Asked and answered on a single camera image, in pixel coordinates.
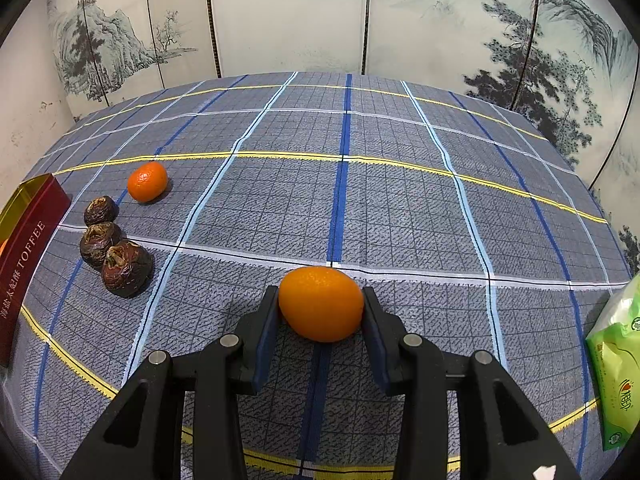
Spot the mandarin orange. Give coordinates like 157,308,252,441
127,161,169,204
278,267,365,343

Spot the green tissue packet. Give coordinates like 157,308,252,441
585,272,640,453

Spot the blue plaid tablecloth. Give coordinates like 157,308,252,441
0,71,640,480

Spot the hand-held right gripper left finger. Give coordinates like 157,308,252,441
59,285,281,480

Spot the red and gold tin box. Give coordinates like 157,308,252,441
0,172,72,368

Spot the dark brown water chestnut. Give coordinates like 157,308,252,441
101,240,154,299
83,197,120,227
79,221,123,270

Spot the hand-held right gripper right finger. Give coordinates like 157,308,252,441
361,286,583,480

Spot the landscape painted folding screen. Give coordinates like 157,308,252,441
45,0,640,271

